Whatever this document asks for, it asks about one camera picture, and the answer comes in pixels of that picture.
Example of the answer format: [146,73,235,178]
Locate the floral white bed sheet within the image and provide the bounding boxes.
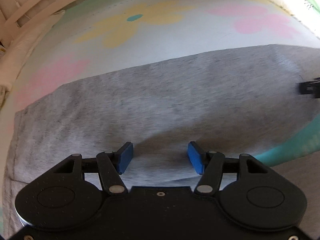
[1,0,319,238]

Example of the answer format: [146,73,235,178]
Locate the grey knit pants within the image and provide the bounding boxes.
[3,44,319,238]

